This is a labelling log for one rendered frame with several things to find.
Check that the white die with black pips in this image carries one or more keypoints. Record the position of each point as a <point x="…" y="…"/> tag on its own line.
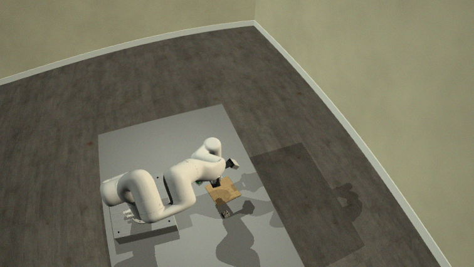
<point x="225" y="214"/>

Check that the tan mottled mat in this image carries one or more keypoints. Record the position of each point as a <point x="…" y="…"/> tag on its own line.
<point x="224" y="193"/>

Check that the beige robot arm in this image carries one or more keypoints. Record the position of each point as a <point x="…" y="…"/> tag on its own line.
<point x="146" y="206"/>

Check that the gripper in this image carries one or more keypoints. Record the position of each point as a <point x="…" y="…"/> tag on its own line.
<point x="216" y="183"/>

